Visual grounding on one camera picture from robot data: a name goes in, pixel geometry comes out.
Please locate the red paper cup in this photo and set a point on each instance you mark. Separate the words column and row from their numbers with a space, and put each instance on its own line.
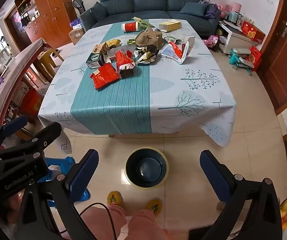
column 131, row 26

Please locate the teal stepper machine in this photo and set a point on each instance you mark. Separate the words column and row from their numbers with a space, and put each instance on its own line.
column 241, row 60

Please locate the gold snack packet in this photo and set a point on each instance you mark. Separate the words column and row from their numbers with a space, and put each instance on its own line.
column 111, row 45

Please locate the gold black foil wrapper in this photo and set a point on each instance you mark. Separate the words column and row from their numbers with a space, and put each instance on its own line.
column 147, row 53

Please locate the person's left leg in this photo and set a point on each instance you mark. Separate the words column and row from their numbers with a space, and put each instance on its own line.
column 96, row 222

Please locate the yellow orange fruit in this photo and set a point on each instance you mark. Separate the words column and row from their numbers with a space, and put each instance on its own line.
column 284, row 210

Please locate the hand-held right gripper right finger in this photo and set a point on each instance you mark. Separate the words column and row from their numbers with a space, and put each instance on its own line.
column 216, row 177

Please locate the red foil snack bag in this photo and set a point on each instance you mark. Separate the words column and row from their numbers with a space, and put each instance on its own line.
column 124, row 63

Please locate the dark teal pillow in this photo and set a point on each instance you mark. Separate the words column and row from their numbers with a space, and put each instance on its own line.
column 98, row 11
column 192, row 8

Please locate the pink bag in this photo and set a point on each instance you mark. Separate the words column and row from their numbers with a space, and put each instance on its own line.
column 212, row 41

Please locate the purple package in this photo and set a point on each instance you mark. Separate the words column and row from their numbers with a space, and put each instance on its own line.
column 76, row 23

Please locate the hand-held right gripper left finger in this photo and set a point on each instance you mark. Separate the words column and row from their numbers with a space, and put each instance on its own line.
column 83, row 177

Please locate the tree print tablecloth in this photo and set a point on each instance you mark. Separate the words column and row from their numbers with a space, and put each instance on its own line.
column 133, row 100

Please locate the green snack wrapper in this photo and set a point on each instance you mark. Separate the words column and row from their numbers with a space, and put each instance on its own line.
column 142, row 21

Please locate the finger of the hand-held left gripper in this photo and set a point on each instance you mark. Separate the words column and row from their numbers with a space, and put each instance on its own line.
column 47, row 133
column 14, row 126

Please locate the pink gift box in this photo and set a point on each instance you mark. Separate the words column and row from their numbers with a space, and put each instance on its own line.
column 233, row 6

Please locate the wooden cabinet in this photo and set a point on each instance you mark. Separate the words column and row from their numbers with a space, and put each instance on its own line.
column 51, row 10

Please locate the blue plastic stool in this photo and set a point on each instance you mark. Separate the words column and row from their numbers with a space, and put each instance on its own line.
column 66, row 162

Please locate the pale kitchen appliance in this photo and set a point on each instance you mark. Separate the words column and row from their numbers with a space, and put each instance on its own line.
column 234, row 17

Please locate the green white carton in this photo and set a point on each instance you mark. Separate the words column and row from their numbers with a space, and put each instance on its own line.
column 94, row 60

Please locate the person's leg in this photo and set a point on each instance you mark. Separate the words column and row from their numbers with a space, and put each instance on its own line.
column 96, row 222
column 146, row 226

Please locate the yellow slipper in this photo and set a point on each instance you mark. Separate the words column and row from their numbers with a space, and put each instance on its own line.
column 114, row 198
column 154, row 205

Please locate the person's right leg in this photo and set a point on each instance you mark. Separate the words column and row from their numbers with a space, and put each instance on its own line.
column 146, row 226

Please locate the brown wooden door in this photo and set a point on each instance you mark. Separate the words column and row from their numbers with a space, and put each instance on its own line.
column 283, row 62

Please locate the large red gift box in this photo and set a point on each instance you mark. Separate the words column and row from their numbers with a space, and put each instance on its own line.
column 252, row 31

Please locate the small red gift box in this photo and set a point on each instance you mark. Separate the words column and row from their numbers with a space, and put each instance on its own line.
column 256, row 57

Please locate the black standing fan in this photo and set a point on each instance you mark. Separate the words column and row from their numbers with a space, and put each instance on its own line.
column 78, row 5

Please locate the yellow plastic stool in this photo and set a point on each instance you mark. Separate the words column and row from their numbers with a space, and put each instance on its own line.
column 16, row 65
column 47, row 57

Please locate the yellow cardboard box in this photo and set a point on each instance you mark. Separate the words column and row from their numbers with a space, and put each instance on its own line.
column 169, row 25

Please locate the dark teal sofa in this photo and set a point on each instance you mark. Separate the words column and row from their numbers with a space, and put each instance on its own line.
column 148, row 0

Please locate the dark round trash bin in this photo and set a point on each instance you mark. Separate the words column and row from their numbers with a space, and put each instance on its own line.
column 146, row 170

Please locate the white red plastic packet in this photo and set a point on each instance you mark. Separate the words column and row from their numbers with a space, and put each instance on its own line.
column 177, row 51

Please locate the brown cardboard box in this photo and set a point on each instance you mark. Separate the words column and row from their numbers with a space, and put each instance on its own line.
column 76, row 35

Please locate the brown paper bag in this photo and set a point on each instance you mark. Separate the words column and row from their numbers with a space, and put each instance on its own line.
column 149, row 37

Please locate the white low cabinet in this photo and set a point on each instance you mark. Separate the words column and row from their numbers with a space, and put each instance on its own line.
column 236, row 38

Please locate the purple backpack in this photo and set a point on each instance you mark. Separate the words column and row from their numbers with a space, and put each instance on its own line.
column 212, row 10

